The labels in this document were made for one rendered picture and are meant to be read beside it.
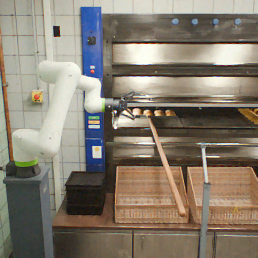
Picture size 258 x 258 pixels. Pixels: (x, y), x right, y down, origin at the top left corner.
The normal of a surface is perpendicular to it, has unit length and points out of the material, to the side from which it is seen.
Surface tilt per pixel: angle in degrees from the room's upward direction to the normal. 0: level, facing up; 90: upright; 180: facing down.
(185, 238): 90
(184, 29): 90
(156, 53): 70
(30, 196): 90
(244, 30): 90
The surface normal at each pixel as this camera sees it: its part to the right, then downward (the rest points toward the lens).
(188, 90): -0.03, -0.08
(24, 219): -0.02, 0.26
